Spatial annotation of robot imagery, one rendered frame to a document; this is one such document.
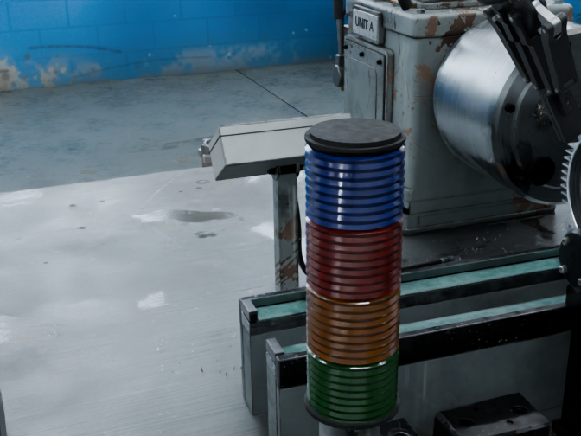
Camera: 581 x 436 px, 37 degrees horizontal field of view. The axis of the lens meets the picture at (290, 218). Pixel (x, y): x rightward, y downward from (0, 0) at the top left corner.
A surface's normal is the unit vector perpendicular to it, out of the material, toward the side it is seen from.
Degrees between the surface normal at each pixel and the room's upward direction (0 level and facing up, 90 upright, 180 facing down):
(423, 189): 90
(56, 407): 0
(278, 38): 90
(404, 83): 89
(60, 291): 0
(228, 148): 57
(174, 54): 90
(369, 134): 0
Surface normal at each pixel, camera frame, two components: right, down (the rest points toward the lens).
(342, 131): -0.02, -0.93
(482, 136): -0.93, 0.28
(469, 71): -0.84, -0.32
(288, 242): 0.32, 0.34
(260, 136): 0.26, -0.21
